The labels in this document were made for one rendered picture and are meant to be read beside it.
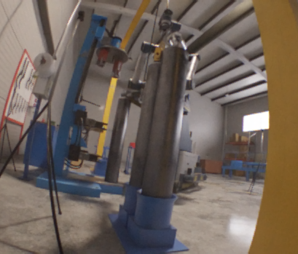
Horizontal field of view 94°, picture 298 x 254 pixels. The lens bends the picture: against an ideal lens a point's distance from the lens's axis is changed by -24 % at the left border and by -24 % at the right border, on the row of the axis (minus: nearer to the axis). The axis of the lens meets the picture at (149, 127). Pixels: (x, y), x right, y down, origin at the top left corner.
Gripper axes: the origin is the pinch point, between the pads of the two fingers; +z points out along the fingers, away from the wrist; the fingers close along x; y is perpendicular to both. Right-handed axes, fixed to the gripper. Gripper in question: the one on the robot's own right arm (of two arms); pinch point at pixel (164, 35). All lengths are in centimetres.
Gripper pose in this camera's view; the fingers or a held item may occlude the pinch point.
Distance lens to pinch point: 201.8
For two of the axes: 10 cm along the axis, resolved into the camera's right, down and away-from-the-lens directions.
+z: -1.5, 9.7, -1.7
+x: 8.7, 0.5, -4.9
